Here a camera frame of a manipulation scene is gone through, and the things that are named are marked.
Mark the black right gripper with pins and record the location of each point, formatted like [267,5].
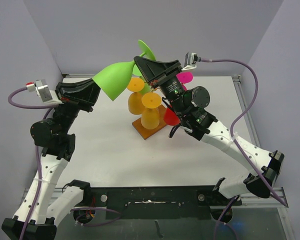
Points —
[157,73]

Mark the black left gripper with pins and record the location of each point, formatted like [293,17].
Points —
[82,94]

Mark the green wine glass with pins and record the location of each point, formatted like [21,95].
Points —
[114,78]
[145,86]

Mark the orange wine glass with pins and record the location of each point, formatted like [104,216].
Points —
[150,117]
[135,105]

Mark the pink wine glass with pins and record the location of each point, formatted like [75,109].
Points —
[185,77]

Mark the red wine glass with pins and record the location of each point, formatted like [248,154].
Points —
[170,118]

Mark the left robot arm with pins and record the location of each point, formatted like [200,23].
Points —
[36,219]

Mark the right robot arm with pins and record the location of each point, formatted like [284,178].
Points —
[189,106]

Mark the wooden rack base board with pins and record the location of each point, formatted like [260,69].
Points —
[145,133]

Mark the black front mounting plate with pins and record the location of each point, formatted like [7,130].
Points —
[148,203]

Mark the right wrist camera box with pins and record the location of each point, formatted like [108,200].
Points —
[190,62]

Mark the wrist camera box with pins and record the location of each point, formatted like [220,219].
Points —
[42,90]
[190,62]

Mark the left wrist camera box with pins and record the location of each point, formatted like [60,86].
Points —
[42,90]

